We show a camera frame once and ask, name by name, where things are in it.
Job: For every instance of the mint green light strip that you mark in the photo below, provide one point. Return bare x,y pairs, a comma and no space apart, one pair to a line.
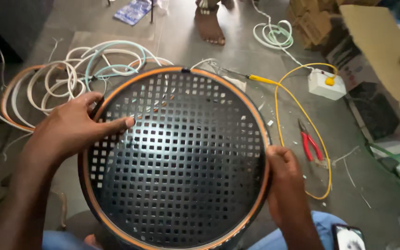
97,57

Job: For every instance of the person's right fingers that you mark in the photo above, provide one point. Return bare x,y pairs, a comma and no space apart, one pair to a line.
279,154

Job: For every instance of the person's right hand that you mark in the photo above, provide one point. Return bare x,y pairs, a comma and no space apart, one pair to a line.
285,180

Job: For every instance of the round black perforated metal panel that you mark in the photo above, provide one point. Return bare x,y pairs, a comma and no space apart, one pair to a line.
177,158

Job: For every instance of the orange flexible light strip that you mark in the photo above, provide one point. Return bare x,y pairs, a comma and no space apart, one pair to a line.
30,100

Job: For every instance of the tangle of white light strips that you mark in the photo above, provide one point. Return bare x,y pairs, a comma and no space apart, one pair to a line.
64,83

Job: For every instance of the black square box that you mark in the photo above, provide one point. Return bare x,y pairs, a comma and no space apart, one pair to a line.
374,109

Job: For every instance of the stack of cardboard boxes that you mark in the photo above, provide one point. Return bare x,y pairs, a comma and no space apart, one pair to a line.
311,20

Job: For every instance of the person's left hand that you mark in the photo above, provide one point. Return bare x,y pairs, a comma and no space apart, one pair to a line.
68,128

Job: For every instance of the black smartphone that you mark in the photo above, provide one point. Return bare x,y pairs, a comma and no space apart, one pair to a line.
348,238

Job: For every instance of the person's blue trousers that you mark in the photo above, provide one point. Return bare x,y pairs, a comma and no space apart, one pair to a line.
321,222

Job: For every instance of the white socket box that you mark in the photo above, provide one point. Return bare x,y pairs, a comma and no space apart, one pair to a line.
326,84

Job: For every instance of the coil of white green strip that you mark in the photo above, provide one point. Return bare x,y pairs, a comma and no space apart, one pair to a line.
273,34

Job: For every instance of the blue printed plastic packet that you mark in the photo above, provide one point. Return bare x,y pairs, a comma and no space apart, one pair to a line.
133,11

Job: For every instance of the flat cardboard sheet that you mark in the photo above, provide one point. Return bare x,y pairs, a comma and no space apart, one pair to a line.
385,59

